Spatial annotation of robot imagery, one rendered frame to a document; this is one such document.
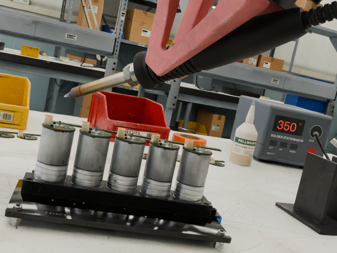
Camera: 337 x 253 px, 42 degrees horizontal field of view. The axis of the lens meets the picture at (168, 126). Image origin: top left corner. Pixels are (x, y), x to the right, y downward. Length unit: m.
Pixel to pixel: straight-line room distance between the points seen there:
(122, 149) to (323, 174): 0.21
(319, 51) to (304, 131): 5.49
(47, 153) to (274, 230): 0.21
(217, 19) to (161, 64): 0.05
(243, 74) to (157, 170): 2.73
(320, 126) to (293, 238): 0.38
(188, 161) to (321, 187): 0.16
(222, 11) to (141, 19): 4.32
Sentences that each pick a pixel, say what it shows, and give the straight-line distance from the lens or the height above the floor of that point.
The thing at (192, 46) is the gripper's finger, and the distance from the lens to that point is 0.25.
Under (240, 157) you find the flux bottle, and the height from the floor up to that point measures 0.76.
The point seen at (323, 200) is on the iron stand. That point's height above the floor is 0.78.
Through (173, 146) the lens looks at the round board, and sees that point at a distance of 0.35.
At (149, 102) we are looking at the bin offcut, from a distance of 0.76.
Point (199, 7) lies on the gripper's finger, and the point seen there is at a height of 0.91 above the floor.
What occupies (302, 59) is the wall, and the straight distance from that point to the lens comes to 6.06.
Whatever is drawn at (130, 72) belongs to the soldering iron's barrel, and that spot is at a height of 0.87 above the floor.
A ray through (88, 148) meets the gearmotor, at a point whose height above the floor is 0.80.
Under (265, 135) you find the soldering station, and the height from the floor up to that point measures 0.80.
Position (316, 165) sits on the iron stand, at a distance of 0.47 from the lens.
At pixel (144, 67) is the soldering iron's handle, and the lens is 0.28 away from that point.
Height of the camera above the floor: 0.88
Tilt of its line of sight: 8 degrees down
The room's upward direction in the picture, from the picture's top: 12 degrees clockwise
